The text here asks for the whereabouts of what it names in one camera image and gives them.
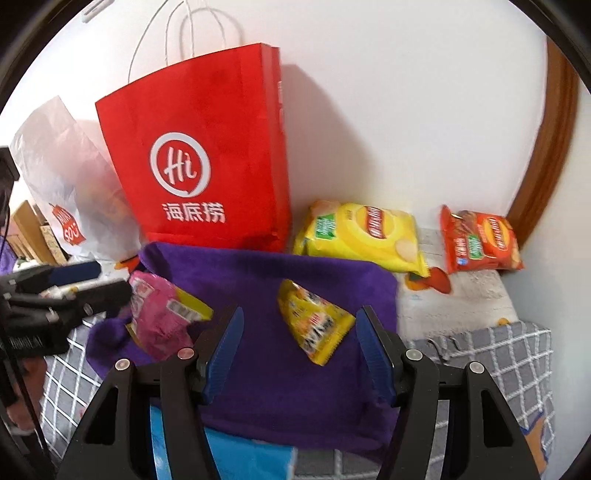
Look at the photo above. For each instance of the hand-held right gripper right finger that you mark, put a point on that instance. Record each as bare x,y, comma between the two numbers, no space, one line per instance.
374,355

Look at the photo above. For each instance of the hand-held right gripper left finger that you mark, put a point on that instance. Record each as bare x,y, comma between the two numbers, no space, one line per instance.
226,355

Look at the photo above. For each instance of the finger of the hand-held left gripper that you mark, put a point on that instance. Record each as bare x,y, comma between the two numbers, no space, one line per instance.
69,273
101,297

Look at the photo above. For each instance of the pink snack packet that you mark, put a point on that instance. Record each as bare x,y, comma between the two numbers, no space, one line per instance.
157,323

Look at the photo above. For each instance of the yellow snack packet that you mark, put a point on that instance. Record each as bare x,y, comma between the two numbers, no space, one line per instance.
314,327

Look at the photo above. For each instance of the brown cardboard box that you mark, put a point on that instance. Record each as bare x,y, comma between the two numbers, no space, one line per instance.
27,221
53,244

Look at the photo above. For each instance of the purple towel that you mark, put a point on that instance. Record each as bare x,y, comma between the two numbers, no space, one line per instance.
268,397

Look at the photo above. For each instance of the purple cloth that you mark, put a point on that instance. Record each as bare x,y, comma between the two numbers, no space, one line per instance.
5,263

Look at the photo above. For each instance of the blue tissue pack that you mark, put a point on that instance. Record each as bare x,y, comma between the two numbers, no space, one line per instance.
249,461

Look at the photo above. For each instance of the yellow chip bag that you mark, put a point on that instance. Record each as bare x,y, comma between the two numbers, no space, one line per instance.
360,240

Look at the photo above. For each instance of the white plastic bag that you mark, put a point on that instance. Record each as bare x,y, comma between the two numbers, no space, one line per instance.
55,152

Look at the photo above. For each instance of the grey checked blanket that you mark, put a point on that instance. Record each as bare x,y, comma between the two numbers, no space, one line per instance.
508,369

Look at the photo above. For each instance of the orange chip bag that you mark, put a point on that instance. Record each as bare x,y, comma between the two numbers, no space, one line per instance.
480,240

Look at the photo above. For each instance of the red paper bag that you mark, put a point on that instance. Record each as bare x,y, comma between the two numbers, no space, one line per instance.
207,115

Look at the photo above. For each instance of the brown wooden door frame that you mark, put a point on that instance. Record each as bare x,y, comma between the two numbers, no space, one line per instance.
545,175

